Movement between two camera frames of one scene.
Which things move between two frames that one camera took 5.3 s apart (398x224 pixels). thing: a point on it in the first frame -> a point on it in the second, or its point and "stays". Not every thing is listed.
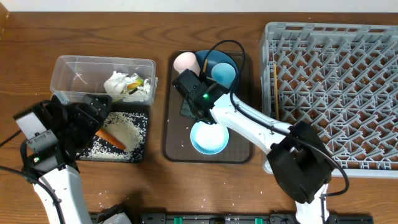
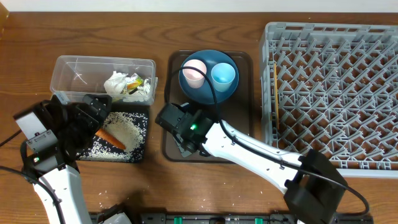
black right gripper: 185,109 -> 179,140
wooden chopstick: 205,65 -> 277,116
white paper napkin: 146,87 stays
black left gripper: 92,121 stays
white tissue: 116,83 stays
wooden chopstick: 276,91 stays
